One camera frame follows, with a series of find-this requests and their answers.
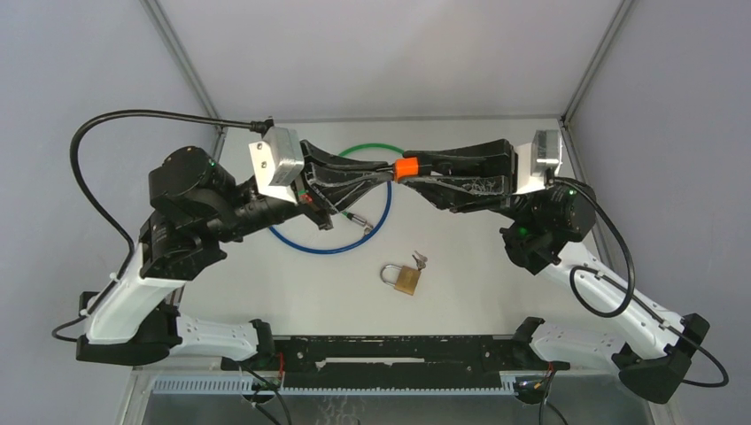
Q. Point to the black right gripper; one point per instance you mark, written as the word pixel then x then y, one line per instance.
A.
pixel 461 193

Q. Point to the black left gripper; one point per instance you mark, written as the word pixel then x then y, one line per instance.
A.
pixel 345 189

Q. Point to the large brass padlock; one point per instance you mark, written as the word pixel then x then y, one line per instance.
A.
pixel 401 278

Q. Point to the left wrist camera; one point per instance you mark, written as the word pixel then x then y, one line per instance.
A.
pixel 277 161

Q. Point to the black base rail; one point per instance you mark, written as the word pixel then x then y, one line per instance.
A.
pixel 421 361

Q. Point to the white slotted cable duct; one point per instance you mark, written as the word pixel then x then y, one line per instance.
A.
pixel 246 385

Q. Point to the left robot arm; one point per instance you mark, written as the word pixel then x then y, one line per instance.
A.
pixel 197 207

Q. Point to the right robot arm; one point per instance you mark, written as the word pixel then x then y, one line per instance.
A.
pixel 647 346

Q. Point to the orange black key fob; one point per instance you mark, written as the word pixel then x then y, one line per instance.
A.
pixel 410 167

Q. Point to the large padlock silver keys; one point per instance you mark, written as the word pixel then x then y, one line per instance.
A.
pixel 420 260

